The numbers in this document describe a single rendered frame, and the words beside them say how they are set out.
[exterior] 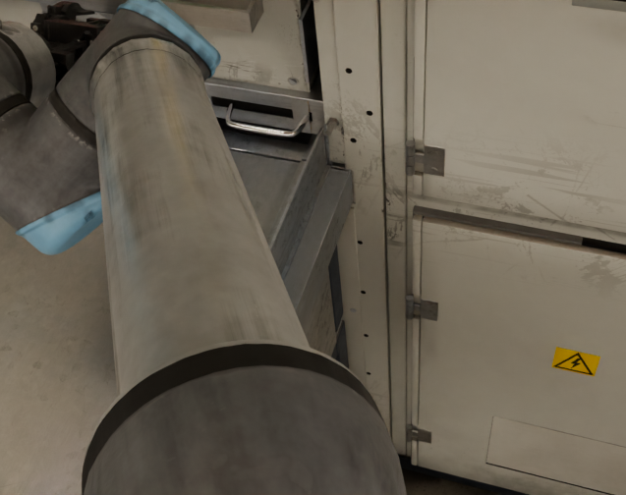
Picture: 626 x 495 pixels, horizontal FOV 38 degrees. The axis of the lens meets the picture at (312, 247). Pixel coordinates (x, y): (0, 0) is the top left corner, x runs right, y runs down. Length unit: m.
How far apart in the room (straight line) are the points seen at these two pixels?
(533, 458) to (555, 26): 0.92
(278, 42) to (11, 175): 0.42
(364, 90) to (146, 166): 0.57
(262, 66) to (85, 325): 0.38
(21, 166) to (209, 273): 0.42
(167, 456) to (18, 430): 0.73
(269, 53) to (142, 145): 0.60
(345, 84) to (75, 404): 0.46
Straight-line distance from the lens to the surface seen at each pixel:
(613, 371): 1.35
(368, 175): 1.14
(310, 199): 1.10
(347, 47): 1.01
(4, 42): 0.88
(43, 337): 1.07
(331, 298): 1.27
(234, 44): 1.13
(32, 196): 0.79
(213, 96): 1.19
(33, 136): 0.79
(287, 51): 1.10
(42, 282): 1.12
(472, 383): 1.46
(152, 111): 0.58
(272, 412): 0.29
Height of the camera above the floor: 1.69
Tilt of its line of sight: 52 degrees down
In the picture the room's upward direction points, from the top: 8 degrees counter-clockwise
